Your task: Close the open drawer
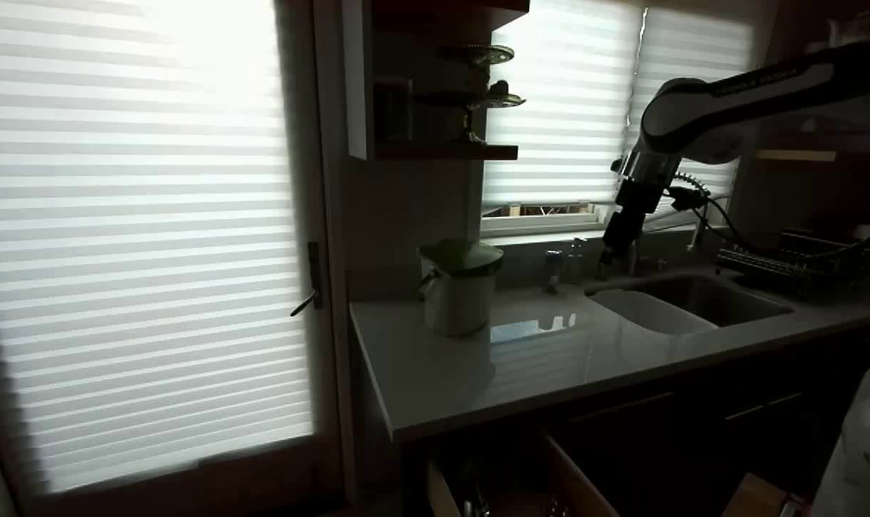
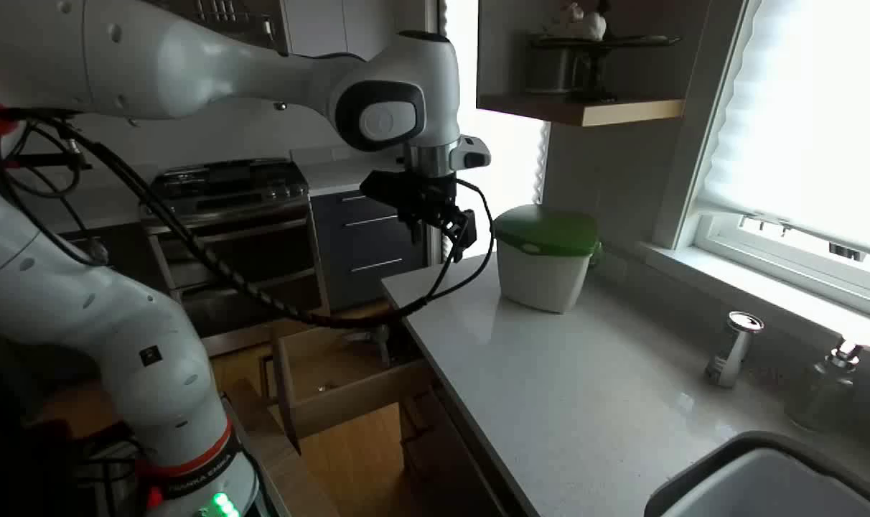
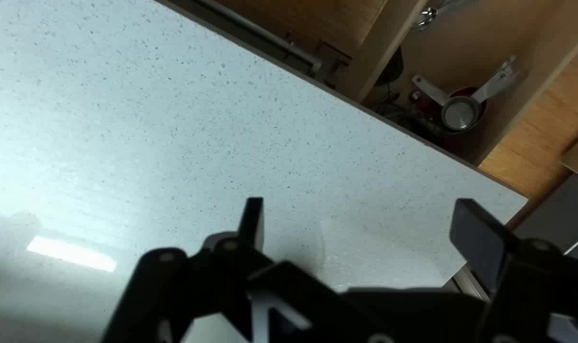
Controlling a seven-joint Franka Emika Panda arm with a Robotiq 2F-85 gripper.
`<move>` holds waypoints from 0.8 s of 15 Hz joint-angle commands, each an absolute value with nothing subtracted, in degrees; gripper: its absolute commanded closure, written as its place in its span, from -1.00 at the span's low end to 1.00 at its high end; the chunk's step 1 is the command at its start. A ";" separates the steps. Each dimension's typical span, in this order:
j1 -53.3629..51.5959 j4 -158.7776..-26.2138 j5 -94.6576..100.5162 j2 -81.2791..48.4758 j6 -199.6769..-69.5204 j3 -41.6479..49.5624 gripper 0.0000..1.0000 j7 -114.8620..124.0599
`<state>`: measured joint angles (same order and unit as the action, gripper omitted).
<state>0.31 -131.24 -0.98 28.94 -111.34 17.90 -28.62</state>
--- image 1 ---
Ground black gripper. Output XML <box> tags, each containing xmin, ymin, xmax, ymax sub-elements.
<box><xmin>601</xmin><ymin>185</ymin><xmax>662</xmax><ymax>266</ymax></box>

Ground dark drawer with steel handle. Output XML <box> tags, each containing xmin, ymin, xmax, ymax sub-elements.
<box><xmin>421</xmin><ymin>428</ymin><xmax>621</xmax><ymax>517</ymax></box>

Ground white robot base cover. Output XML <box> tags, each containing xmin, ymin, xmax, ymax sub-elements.
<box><xmin>810</xmin><ymin>358</ymin><xmax>870</xmax><ymax>517</ymax></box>

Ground chrome kitchen faucet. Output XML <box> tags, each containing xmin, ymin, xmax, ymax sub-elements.
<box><xmin>543</xmin><ymin>240</ymin><xmax>592</xmax><ymax>296</ymax></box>

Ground undermount kitchen sink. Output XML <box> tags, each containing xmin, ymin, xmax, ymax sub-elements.
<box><xmin>585</xmin><ymin>270</ymin><xmax>797</xmax><ymax>340</ymax></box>

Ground wide white window blind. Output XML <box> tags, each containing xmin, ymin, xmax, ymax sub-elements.
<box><xmin>480</xmin><ymin>0</ymin><xmax>645</xmax><ymax>213</ymax></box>

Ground narrow white window blind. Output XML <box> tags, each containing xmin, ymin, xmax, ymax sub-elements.
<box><xmin>612</xmin><ymin>6</ymin><xmax>759</xmax><ymax>230</ymax></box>

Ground small dish with dark object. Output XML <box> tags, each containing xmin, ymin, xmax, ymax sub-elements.
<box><xmin>482</xmin><ymin>79</ymin><xmax>529</xmax><ymax>113</ymax></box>

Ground white canister with green lid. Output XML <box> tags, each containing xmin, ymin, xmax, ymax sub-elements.
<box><xmin>416</xmin><ymin>236</ymin><xmax>507</xmax><ymax>342</ymax></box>

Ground shallow bowl on shelf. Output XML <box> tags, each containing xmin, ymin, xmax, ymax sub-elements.
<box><xmin>463</xmin><ymin>40</ymin><xmax>519</xmax><ymax>73</ymax></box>

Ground dark kitchen base cabinet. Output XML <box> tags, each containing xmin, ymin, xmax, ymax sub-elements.
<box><xmin>357</xmin><ymin>320</ymin><xmax>870</xmax><ymax>517</ymax></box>

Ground dark framed glass door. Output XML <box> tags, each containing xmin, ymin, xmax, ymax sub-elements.
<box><xmin>0</xmin><ymin>0</ymin><xmax>352</xmax><ymax>517</ymax></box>

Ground large white door blind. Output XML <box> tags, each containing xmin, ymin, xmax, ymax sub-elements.
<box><xmin>0</xmin><ymin>0</ymin><xmax>319</xmax><ymax>497</ymax></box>

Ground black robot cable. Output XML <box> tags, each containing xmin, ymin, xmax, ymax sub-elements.
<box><xmin>662</xmin><ymin>174</ymin><xmax>754</xmax><ymax>246</ymax></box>

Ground black wire dish rack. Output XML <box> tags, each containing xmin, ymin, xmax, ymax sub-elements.
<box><xmin>713</xmin><ymin>228</ymin><xmax>870</xmax><ymax>304</ymax></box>

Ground wooden wall shelf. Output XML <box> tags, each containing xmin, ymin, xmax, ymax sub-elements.
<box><xmin>751</xmin><ymin>141</ymin><xmax>870</xmax><ymax>168</ymax></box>

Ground dark wall shelf unit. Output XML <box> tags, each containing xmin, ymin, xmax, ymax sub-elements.
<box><xmin>342</xmin><ymin>0</ymin><xmax>535</xmax><ymax>165</ymax></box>

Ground black door lever handle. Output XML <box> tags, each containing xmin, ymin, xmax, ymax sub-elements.
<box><xmin>286</xmin><ymin>240</ymin><xmax>328</xmax><ymax>320</ymax></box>

